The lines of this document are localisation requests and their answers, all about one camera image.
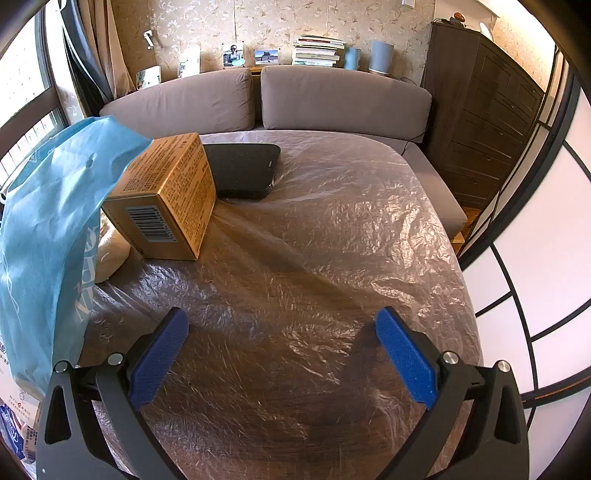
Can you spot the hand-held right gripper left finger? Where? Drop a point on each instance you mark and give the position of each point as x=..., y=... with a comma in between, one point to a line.
x=157, y=357

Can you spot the large grey cylinder speaker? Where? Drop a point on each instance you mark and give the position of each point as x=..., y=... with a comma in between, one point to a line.
x=381, y=57

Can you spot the white wall hook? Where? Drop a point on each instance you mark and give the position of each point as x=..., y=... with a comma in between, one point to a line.
x=148, y=39

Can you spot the framed building photo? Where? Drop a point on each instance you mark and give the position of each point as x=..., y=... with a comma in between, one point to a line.
x=266, y=57

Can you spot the dark wooden cabinet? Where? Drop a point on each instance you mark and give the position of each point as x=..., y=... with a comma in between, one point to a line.
x=485, y=115

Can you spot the rounded photo frame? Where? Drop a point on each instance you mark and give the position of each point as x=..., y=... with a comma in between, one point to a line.
x=148, y=77

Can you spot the blue non-woven bag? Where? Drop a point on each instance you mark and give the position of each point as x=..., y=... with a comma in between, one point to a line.
x=46, y=230

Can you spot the framed portrait photo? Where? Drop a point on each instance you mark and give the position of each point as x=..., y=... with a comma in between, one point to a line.
x=234, y=56

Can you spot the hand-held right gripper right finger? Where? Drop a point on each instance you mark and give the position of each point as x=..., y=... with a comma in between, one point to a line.
x=406, y=360

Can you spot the tall photo card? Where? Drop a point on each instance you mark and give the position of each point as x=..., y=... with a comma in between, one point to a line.
x=190, y=62

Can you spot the grey sofa back cushion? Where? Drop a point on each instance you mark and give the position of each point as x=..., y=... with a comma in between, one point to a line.
x=341, y=99
x=184, y=104

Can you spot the brown cardboard box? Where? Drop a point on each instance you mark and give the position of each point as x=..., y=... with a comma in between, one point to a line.
x=175, y=184

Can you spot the beige curtain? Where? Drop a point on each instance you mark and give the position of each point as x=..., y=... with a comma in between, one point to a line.
x=108, y=46

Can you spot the grey sofa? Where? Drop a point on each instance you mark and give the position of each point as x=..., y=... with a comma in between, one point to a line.
x=429, y=175

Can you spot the dark curtain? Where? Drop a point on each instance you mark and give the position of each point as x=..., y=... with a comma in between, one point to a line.
x=83, y=60

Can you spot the white paneled sliding door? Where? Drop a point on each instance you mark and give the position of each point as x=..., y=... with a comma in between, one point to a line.
x=531, y=254

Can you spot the stack of books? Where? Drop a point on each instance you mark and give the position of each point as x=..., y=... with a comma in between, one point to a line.
x=318, y=50

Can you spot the small blue cylinder speaker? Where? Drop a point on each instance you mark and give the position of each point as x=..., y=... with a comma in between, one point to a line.
x=352, y=58

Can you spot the clear plastic table sheet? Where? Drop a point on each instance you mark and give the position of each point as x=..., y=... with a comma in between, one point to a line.
x=300, y=277

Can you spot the window with black frame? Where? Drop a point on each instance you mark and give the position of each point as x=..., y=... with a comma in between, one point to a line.
x=27, y=92

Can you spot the black flat pad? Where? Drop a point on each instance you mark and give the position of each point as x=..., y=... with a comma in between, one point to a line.
x=244, y=168

